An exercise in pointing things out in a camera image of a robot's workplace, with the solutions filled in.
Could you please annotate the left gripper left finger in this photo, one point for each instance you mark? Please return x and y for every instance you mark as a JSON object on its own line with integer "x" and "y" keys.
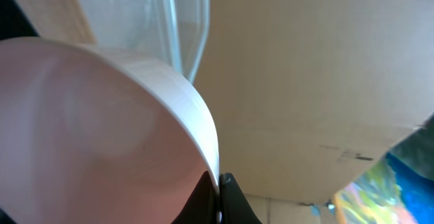
{"x": 200, "y": 207}

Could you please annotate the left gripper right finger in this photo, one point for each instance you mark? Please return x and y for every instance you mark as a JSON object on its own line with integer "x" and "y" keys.
{"x": 234, "y": 206}

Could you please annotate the pink bowl with nuts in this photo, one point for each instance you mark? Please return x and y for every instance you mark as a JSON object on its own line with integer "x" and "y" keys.
{"x": 100, "y": 135}

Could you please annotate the cardboard backdrop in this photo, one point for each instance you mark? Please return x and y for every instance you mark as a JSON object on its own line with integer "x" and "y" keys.
{"x": 308, "y": 94}

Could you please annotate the clear plastic bin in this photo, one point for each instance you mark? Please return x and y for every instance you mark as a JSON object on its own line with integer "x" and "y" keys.
{"x": 173, "y": 31}

